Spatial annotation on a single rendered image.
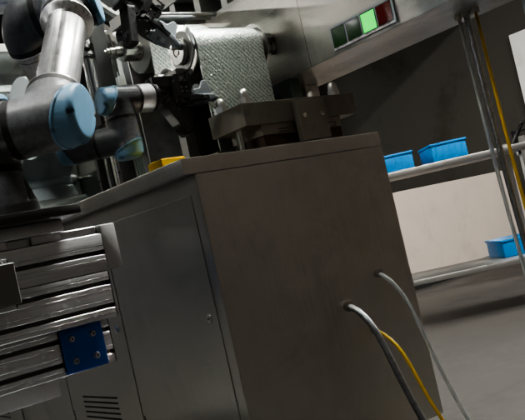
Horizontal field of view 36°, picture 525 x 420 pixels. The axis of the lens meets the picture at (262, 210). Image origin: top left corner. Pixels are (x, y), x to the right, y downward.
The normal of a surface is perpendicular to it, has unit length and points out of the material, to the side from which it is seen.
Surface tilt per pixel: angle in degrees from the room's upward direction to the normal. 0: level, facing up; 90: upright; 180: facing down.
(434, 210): 90
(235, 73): 90
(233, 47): 90
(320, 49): 90
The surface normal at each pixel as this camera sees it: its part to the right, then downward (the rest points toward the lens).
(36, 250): 0.60, -0.17
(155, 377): -0.78, 0.15
